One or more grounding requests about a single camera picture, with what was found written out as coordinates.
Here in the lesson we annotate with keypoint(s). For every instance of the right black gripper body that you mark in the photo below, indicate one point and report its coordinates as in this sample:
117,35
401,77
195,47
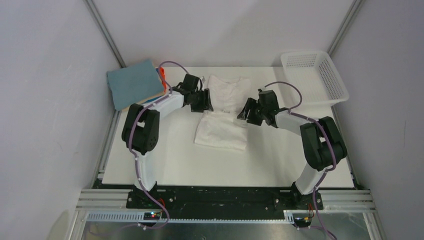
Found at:
260,109

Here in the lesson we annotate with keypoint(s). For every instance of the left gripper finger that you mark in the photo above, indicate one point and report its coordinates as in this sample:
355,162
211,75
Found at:
201,106
207,103

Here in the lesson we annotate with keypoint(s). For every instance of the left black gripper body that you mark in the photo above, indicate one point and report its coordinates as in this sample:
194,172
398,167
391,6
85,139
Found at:
196,94

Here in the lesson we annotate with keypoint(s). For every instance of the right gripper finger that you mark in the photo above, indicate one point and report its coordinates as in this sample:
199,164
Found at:
255,118
248,109

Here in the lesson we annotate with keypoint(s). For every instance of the white t shirt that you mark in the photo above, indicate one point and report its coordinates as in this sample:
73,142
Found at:
220,128

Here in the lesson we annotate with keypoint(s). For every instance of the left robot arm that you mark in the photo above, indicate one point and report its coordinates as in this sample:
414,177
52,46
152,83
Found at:
142,124

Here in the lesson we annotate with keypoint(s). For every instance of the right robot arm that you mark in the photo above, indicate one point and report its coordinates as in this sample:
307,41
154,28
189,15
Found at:
322,143

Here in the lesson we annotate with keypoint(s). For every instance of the folded orange shirt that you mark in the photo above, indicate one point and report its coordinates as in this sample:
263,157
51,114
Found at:
161,72

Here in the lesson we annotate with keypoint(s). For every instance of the white plastic basket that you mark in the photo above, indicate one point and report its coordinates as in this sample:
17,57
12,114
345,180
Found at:
314,74

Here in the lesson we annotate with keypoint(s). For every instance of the right controller board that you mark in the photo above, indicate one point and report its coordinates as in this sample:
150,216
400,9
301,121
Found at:
302,222

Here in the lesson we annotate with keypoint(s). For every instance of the controller board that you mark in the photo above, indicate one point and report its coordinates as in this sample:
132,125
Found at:
152,216
302,222

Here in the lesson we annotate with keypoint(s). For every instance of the left controller board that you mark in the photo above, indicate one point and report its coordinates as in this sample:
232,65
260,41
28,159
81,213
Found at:
152,216

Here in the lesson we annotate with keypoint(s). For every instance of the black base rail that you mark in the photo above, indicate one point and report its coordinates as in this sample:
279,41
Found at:
223,203

